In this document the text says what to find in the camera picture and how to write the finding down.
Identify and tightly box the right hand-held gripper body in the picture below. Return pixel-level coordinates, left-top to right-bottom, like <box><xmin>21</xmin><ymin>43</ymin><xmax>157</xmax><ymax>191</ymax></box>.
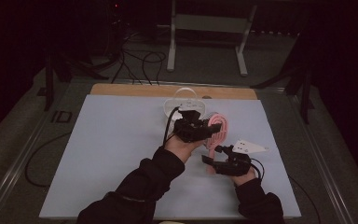
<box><xmin>213</xmin><ymin>138</ymin><xmax>269</xmax><ymax>177</ymax></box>

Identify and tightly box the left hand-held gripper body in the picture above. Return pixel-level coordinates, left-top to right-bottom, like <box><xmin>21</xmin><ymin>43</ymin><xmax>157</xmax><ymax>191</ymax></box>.
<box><xmin>172</xmin><ymin>102</ymin><xmax>213</xmax><ymax>144</ymax></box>

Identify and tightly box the pink hairbrush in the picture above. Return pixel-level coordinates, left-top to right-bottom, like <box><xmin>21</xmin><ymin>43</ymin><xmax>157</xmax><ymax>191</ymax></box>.
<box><xmin>205</xmin><ymin>111</ymin><xmax>230</xmax><ymax>175</ymax></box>

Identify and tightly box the white plastic basket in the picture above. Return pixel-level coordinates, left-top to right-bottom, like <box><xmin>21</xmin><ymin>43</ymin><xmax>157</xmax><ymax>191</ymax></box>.
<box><xmin>162</xmin><ymin>87</ymin><xmax>207</xmax><ymax>125</ymax></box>

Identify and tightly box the person's right hand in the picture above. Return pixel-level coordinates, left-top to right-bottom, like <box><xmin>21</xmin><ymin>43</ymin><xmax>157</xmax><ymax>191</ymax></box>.
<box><xmin>229</xmin><ymin>168</ymin><xmax>258</xmax><ymax>188</ymax></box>

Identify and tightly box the person's left hand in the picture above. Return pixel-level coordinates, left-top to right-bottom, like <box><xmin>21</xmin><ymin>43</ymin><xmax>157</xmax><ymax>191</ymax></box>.
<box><xmin>164</xmin><ymin>133</ymin><xmax>206</xmax><ymax>164</ymax></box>

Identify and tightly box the light blue table mat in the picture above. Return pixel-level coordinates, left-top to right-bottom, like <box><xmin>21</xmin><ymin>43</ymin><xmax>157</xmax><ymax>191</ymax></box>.
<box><xmin>38</xmin><ymin>93</ymin><xmax>302</xmax><ymax>220</ymax></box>

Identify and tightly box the black metal stand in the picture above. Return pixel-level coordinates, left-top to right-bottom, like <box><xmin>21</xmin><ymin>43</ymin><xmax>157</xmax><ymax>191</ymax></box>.
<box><xmin>250</xmin><ymin>31</ymin><xmax>317</xmax><ymax>125</ymax></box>
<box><xmin>36</xmin><ymin>46</ymin><xmax>110</xmax><ymax>112</ymax></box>

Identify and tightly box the white metal stand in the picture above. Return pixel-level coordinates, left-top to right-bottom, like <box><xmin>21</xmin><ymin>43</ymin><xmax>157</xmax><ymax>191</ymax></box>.
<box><xmin>166</xmin><ymin>0</ymin><xmax>258</xmax><ymax>77</ymax></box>

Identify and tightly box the dark equipment with red light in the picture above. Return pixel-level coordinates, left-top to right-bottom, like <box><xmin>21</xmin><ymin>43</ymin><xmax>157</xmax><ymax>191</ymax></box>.
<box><xmin>103</xmin><ymin>0</ymin><xmax>129</xmax><ymax>60</ymax></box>

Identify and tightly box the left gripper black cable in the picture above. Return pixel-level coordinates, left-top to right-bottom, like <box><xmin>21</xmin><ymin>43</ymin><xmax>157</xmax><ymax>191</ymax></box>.
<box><xmin>162</xmin><ymin>105</ymin><xmax>181</xmax><ymax>147</ymax></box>

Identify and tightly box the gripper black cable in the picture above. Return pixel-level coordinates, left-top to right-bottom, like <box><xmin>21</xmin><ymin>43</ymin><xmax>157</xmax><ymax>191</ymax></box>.
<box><xmin>162</xmin><ymin>105</ymin><xmax>181</xmax><ymax>147</ymax></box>
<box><xmin>249</xmin><ymin>157</ymin><xmax>266</xmax><ymax>182</ymax></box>

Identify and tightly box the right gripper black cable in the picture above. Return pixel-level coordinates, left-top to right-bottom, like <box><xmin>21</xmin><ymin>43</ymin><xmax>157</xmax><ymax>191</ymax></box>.
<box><xmin>249</xmin><ymin>157</ymin><xmax>266</xmax><ymax>182</ymax></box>

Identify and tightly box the black floor cable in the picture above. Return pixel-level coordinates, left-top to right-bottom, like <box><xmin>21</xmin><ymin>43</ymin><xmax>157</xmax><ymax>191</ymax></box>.
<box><xmin>24</xmin><ymin>132</ymin><xmax>73</xmax><ymax>189</ymax></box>
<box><xmin>287</xmin><ymin>175</ymin><xmax>322</xmax><ymax>224</ymax></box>

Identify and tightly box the bundle of black cables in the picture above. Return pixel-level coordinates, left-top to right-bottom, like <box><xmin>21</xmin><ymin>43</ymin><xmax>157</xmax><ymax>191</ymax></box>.
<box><xmin>111</xmin><ymin>31</ymin><xmax>168</xmax><ymax>86</ymax></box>

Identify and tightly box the metal floor rail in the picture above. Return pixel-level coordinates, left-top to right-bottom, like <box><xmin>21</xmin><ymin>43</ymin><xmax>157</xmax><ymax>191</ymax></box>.
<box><xmin>287</xmin><ymin>92</ymin><xmax>354</xmax><ymax>224</ymax></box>
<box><xmin>0</xmin><ymin>81</ymin><xmax>73</xmax><ymax>224</ymax></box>

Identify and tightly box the black floor bracket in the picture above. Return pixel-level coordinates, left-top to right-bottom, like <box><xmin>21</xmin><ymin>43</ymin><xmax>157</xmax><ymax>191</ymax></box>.
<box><xmin>50</xmin><ymin>110</ymin><xmax>74</xmax><ymax>124</ymax></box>

